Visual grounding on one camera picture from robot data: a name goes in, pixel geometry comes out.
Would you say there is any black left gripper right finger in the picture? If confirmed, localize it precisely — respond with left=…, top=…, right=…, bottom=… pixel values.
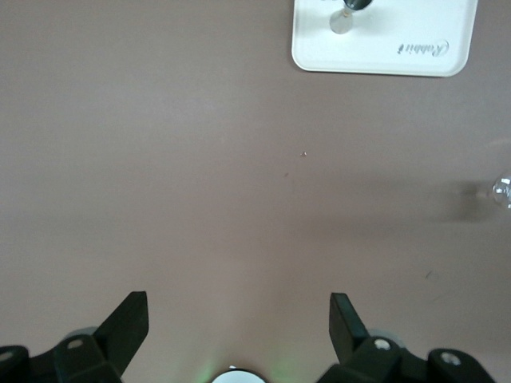
left=314, top=292, right=495, bottom=383

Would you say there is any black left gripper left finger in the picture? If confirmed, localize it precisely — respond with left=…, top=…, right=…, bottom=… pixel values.
left=0, top=290, right=152, bottom=383

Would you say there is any steel double jigger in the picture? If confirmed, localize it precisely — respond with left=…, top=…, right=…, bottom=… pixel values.
left=328, top=0, right=375, bottom=36

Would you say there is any clear wine glass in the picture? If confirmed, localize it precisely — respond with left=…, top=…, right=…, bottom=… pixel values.
left=473, top=168, right=511, bottom=211

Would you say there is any brown table mat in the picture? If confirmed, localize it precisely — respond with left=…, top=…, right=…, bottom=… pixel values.
left=0, top=0, right=511, bottom=383

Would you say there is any cream rabbit print tray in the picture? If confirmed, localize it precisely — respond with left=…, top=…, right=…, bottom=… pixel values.
left=291, top=0, right=479, bottom=78

